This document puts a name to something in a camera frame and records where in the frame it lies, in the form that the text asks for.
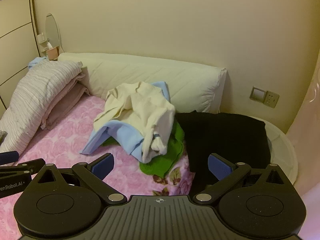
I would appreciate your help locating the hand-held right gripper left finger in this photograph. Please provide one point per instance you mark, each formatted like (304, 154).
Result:
(103, 166)

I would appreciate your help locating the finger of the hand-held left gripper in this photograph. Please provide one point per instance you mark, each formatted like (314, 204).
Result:
(8, 157)
(25, 166)

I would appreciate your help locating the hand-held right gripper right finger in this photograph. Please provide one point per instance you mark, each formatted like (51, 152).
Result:
(220, 167)

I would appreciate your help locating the cream knit sweater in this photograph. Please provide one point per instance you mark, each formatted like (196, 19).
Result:
(150, 110)

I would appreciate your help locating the black garment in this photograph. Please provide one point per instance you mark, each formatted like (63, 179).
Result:
(225, 135)

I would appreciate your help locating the light blue garment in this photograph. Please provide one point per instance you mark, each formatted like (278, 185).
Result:
(122, 132)

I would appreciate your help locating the pink floral blanket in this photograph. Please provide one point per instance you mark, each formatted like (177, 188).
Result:
(65, 142)

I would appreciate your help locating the green garment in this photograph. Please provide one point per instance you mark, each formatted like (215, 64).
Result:
(162, 162)

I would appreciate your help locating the white laundry basket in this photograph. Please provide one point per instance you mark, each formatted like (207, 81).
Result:
(287, 152)

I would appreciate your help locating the lavender striped quilt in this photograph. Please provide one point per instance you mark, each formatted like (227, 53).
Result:
(37, 92)

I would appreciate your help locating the pink curtain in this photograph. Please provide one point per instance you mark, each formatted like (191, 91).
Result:
(307, 142)

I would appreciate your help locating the small blue cloth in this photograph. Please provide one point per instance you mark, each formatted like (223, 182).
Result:
(37, 62)

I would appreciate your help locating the white quilted headboard cushion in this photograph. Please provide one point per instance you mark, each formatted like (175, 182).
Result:
(150, 72)

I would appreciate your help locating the pink tissue box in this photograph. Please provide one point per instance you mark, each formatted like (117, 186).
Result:
(52, 53)

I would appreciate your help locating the cream wardrobe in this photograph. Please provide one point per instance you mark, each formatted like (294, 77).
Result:
(15, 42)

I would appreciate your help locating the small white shelf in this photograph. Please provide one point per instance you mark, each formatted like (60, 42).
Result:
(42, 41)

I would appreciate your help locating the oval mirror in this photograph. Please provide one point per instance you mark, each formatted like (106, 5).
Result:
(52, 30)

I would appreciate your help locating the wall light switch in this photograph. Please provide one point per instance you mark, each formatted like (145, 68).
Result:
(257, 93)

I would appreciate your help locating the wall power socket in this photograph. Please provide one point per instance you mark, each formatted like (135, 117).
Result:
(272, 99)

